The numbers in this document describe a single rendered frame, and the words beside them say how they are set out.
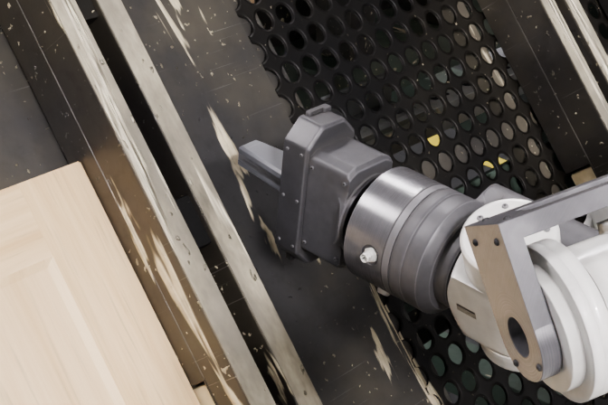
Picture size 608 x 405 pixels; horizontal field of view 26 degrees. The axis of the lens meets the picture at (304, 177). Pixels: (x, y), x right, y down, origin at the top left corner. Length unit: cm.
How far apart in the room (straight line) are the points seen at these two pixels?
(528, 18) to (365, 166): 42
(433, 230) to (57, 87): 29
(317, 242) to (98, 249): 16
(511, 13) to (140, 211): 54
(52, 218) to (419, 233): 26
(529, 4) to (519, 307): 86
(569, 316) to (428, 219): 43
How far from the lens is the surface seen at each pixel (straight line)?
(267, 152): 103
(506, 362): 94
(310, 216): 98
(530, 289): 49
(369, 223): 93
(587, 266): 50
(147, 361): 96
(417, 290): 92
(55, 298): 94
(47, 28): 97
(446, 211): 91
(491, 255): 50
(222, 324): 94
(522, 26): 134
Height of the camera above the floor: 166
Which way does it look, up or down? 24 degrees down
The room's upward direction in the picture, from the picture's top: straight up
